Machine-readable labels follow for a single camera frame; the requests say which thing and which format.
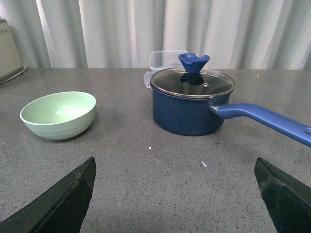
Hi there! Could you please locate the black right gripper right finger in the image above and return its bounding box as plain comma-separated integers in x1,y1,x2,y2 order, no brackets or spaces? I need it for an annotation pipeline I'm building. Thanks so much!
254,157,311,233

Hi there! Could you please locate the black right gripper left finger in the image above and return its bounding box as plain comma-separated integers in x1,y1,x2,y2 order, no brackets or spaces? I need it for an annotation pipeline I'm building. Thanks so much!
0,157,96,233

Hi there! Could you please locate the green bowl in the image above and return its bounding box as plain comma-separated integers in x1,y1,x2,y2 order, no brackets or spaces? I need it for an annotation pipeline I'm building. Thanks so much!
20,91,97,140

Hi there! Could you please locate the blue saucepan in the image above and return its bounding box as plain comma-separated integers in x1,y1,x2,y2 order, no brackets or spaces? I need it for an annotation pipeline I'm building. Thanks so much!
152,88,311,147

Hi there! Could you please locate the cream toaster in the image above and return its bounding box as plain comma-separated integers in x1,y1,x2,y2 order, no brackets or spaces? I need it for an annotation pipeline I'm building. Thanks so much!
0,18,27,84

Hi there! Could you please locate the glass lid blue knob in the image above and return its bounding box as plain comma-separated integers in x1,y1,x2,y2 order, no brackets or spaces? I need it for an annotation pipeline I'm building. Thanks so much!
150,53,235,99

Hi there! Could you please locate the white curtain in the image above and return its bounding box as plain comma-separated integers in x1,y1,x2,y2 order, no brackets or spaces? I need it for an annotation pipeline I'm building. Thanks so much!
0,0,311,70

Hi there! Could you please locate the clear plastic container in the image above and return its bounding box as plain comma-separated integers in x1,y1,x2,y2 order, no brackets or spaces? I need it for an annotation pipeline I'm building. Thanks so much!
143,50,188,89

